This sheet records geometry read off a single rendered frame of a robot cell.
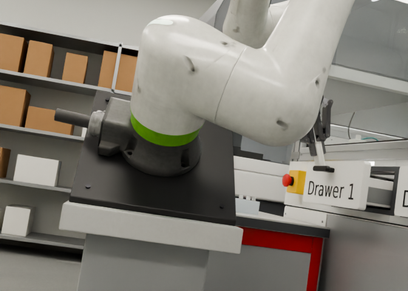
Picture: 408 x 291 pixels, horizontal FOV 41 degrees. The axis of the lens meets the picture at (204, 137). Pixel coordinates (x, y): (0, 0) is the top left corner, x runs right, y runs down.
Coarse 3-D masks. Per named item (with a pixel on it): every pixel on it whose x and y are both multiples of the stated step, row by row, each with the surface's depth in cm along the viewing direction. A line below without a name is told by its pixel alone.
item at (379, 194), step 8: (376, 184) 124; (384, 184) 125; (392, 184) 125; (368, 192) 123; (376, 192) 124; (384, 192) 124; (368, 200) 123; (376, 200) 124; (384, 200) 124; (384, 208) 152
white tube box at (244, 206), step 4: (236, 200) 153; (240, 200) 154; (244, 200) 154; (248, 200) 155; (252, 200) 156; (236, 204) 153; (240, 204) 154; (244, 204) 154; (248, 204) 155; (252, 204) 156; (256, 204) 157; (236, 208) 153; (240, 208) 154; (244, 208) 154; (248, 208) 155; (252, 208) 156; (256, 208) 157; (240, 212) 154; (244, 212) 154; (248, 212) 155; (252, 212) 156; (256, 212) 156
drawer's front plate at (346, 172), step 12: (312, 168) 146; (336, 168) 133; (348, 168) 128; (360, 168) 123; (312, 180) 145; (324, 180) 138; (336, 180) 132; (348, 180) 127; (360, 180) 122; (324, 192) 137; (348, 192) 126; (360, 192) 121; (324, 204) 136; (336, 204) 130; (348, 204) 125; (360, 204) 121
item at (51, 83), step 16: (0, 32) 507; (16, 32) 497; (32, 32) 488; (48, 32) 482; (80, 48) 522; (96, 48) 511; (112, 48) 501; (128, 48) 493; (16, 80) 506; (32, 80) 491; (48, 80) 479; (0, 128) 494; (16, 128) 472; (16, 240) 466; (32, 240) 468; (48, 240) 476; (64, 240) 493; (80, 240) 509
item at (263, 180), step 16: (224, 0) 215; (272, 0) 220; (208, 16) 232; (224, 16) 214; (240, 160) 214; (256, 160) 215; (240, 176) 213; (256, 176) 215; (272, 176) 217; (240, 192) 213; (256, 192) 215; (272, 192) 216; (272, 208) 218
